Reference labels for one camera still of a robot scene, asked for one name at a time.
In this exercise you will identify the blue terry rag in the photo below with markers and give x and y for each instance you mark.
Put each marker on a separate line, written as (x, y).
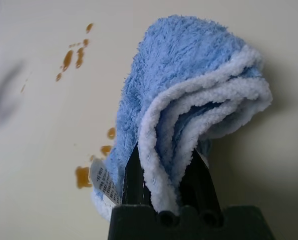
(178, 62)

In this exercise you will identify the small brown liquid spill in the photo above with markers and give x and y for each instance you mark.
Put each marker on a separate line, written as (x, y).
(68, 58)

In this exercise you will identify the large brown liquid spill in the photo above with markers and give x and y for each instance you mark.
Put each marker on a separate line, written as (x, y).
(83, 176)

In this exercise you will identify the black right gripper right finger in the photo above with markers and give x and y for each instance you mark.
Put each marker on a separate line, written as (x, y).
(201, 190)

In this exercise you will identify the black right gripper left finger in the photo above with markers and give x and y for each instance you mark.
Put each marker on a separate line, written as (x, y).
(133, 182)

